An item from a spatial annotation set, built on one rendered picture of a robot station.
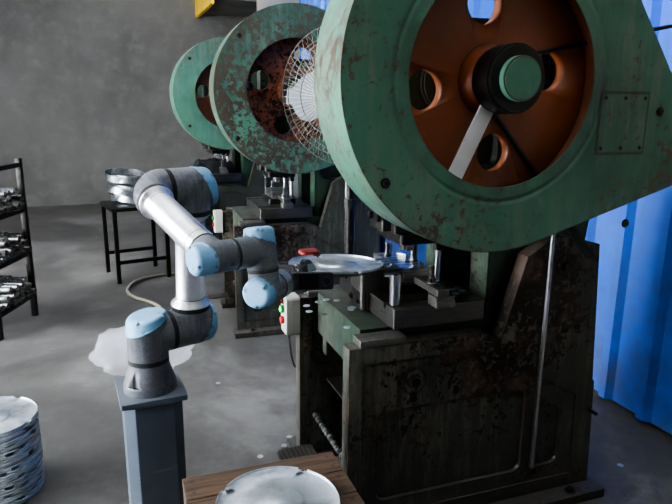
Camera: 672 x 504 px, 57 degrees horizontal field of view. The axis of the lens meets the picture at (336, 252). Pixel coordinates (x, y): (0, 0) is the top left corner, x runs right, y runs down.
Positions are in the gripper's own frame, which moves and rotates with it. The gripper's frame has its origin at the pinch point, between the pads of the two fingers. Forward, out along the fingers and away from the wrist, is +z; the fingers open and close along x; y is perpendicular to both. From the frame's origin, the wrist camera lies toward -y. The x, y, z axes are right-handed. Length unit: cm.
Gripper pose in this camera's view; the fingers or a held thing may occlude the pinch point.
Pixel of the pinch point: (315, 270)
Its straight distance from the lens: 177.2
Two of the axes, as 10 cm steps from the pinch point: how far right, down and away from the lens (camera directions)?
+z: 3.1, -1.4, 9.4
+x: -0.3, 9.9, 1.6
